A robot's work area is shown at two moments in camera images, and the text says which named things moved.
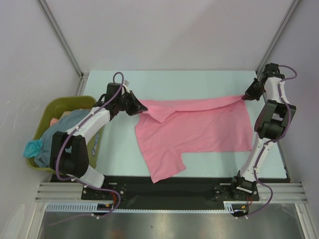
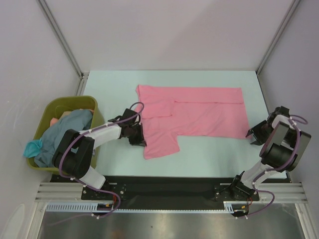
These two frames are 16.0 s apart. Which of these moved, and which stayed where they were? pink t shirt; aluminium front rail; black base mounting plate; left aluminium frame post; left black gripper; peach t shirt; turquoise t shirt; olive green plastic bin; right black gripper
Moved: right black gripper; pink t shirt; left black gripper
Stayed: black base mounting plate; left aluminium frame post; peach t shirt; aluminium front rail; turquoise t shirt; olive green plastic bin
